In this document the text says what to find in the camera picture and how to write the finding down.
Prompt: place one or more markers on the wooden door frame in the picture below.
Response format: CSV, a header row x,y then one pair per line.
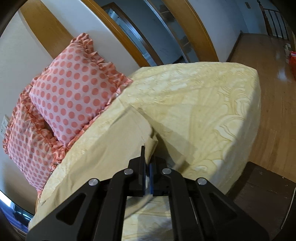
x,y
131,34

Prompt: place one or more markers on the dark wooden chair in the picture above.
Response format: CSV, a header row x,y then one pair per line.
x,y
274,23

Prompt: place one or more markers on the pink polka dot pillow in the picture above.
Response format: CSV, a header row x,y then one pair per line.
x,y
76,88

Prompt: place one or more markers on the beige khaki pants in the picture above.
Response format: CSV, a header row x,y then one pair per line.
x,y
105,148

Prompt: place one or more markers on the white wall socket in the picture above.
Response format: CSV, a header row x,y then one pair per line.
x,y
4,125

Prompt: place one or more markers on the red box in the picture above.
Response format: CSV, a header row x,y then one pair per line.
x,y
292,63

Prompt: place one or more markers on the yellow patterned bed cover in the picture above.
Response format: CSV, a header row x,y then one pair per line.
x,y
205,116

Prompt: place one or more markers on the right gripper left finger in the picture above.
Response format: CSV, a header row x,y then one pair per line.
x,y
96,210

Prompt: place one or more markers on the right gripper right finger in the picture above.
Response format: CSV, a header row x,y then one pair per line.
x,y
199,211

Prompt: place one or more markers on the dark wooden stool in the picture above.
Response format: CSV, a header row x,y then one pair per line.
x,y
265,196

